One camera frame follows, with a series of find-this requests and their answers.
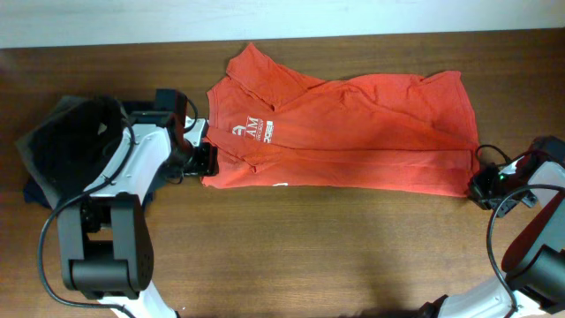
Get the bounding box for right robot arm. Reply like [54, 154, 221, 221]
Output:
[416, 136, 564, 318]

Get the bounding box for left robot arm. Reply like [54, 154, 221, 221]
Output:
[52, 89, 218, 317]

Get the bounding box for dark folded clothes pile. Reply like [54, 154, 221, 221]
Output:
[16, 95, 154, 208]

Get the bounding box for orange t-shirt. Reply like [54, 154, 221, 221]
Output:
[202, 45, 478, 197]

